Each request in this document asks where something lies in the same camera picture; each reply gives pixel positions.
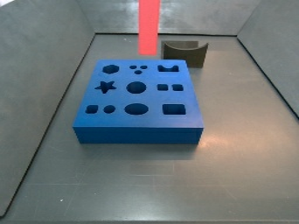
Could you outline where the dark curved holder block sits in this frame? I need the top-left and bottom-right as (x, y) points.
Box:
(161, 40), (209, 68)

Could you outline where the blue shape-sorting block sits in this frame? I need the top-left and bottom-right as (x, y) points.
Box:
(72, 59), (203, 144)

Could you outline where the red rectangular peg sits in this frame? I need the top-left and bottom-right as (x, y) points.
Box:
(137, 0), (160, 56)

